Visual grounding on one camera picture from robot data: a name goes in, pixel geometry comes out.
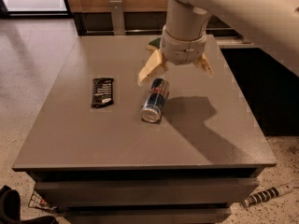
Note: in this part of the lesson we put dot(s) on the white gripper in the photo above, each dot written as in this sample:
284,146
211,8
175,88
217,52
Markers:
182,50

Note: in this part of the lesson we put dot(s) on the blue silver redbull can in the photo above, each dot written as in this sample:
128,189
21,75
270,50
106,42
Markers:
151,110

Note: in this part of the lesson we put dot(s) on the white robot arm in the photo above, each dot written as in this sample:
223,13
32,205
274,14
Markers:
271,25

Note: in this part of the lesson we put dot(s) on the green yellow sponge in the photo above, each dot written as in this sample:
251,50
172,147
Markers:
154,44

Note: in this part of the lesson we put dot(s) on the black snack bar wrapper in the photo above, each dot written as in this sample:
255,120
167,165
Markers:
102,92

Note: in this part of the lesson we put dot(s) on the grey drawer cabinet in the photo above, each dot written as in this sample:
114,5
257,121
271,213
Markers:
107,166

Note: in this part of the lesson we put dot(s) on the black white striped object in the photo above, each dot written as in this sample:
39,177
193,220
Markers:
267,195

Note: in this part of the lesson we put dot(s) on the metal rail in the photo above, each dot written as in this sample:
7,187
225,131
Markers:
211,31

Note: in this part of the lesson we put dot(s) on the left metal wall bracket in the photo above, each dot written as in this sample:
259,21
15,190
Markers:
117,17

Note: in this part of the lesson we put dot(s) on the wire basket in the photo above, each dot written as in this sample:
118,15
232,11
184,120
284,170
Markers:
37,202

